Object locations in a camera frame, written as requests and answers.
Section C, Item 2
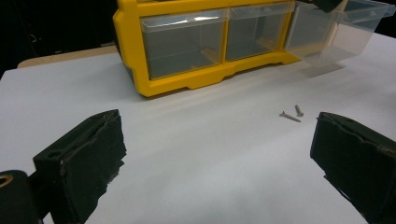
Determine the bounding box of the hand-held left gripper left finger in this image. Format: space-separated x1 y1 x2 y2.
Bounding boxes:
32 108 128 224

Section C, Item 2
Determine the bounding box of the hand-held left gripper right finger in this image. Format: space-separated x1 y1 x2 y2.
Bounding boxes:
309 111 396 224

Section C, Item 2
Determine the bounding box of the single clear plastic drawer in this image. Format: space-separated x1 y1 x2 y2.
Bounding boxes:
284 0 396 67

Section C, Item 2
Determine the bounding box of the small metal screw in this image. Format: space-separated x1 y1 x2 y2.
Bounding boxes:
293 104 305 119
278 110 303 123

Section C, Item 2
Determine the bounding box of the yellow black organizer cabinet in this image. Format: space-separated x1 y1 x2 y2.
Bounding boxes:
112 0 302 98

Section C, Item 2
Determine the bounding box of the set of transparent cabinet bins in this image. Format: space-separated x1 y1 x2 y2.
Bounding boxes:
139 0 295 80

